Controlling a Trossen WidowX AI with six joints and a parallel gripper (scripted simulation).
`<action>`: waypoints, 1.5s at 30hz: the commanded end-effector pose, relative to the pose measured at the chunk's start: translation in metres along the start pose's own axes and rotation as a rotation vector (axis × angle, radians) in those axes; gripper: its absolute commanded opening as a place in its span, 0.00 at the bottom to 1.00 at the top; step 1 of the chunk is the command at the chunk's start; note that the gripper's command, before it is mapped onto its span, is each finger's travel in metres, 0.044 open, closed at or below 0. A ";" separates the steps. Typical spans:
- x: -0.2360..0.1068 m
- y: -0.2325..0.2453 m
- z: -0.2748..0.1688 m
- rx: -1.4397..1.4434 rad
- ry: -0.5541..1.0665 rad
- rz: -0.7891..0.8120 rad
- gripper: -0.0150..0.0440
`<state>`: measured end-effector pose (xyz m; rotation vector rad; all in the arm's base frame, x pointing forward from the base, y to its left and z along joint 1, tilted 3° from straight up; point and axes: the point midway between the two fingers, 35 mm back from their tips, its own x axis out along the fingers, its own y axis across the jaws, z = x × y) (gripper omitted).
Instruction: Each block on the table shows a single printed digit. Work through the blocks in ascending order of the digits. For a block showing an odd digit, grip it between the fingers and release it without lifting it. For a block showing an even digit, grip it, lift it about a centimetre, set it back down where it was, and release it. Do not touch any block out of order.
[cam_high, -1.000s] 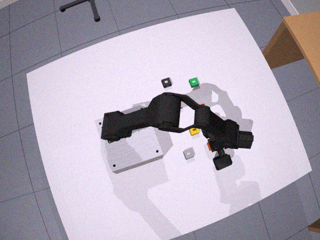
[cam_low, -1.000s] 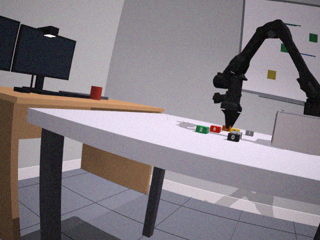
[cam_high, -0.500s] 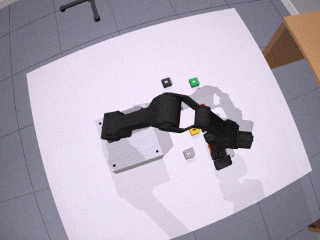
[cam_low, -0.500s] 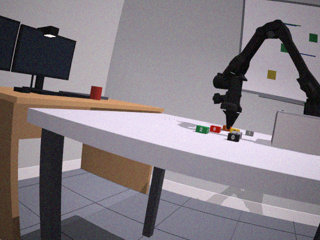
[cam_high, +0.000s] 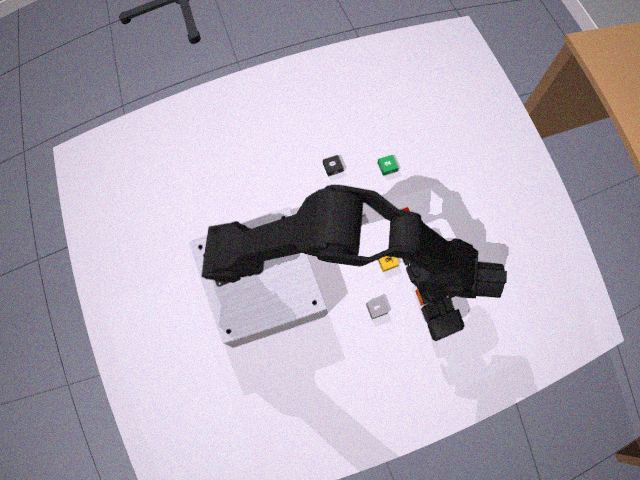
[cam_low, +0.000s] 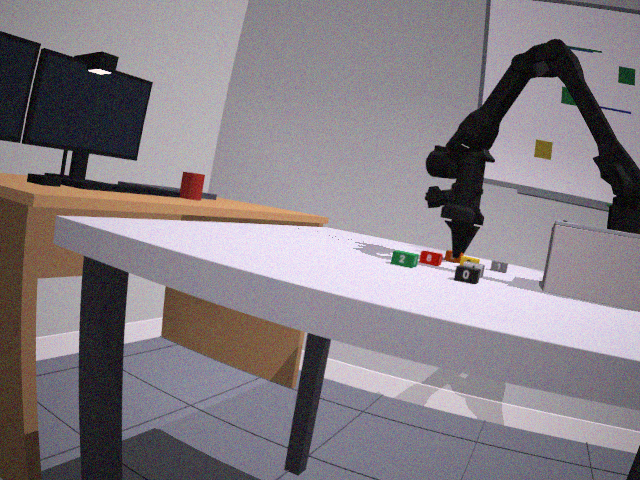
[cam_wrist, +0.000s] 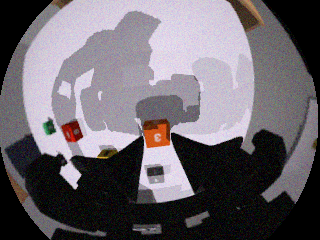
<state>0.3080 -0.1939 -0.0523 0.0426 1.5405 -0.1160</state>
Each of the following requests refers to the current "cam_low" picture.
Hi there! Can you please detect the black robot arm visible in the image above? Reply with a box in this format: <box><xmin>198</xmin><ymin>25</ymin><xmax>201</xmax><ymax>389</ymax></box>
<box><xmin>425</xmin><ymin>39</ymin><xmax>640</xmax><ymax>234</ymax></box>

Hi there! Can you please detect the green block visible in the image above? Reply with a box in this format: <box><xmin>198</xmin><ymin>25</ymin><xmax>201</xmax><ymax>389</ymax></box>
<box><xmin>391</xmin><ymin>251</ymin><xmax>419</xmax><ymax>268</ymax></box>

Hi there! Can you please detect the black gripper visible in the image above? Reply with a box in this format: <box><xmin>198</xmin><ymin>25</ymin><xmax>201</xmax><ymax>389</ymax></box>
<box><xmin>441</xmin><ymin>178</ymin><xmax>484</xmax><ymax>258</ymax></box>

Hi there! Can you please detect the orange block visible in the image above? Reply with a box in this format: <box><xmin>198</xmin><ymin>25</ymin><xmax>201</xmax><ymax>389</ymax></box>
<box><xmin>444</xmin><ymin>251</ymin><xmax>464</xmax><ymax>263</ymax></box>

